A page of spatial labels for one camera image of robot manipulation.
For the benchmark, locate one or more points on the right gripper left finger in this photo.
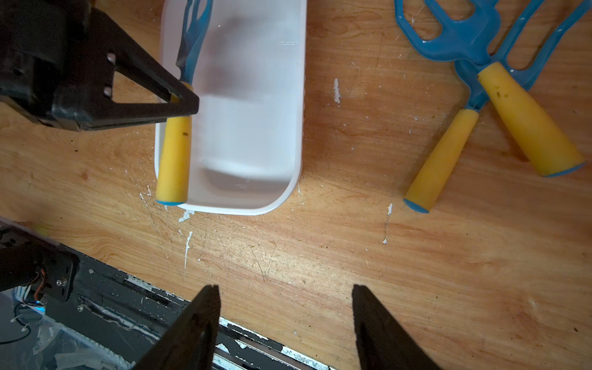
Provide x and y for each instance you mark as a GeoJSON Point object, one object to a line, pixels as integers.
{"type": "Point", "coordinates": [190, 341]}

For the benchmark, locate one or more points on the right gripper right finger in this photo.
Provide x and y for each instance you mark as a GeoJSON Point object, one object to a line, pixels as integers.
{"type": "Point", "coordinates": [382, 343]}

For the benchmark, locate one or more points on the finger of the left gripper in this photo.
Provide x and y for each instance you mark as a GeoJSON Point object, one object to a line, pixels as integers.
{"type": "Point", "coordinates": [152, 92]}

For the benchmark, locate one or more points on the white plastic storage box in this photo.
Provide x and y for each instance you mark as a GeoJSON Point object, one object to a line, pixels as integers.
{"type": "Point", "coordinates": [247, 136]}

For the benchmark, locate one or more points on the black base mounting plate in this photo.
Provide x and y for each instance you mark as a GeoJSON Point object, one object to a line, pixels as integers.
{"type": "Point", "coordinates": [78, 312]}

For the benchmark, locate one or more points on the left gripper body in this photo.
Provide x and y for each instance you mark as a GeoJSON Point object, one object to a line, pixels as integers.
{"type": "Point", "coordinates": [57, 63]}

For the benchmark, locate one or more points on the blue fork rake yellow handle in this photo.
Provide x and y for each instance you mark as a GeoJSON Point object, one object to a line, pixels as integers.
{"type": "Point", "coordinates": [432, 177]}

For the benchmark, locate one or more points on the blue claw rake yellow handle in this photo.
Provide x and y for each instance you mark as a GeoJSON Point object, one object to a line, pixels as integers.
{"type": "Point", "coordinates": [465, 42]}

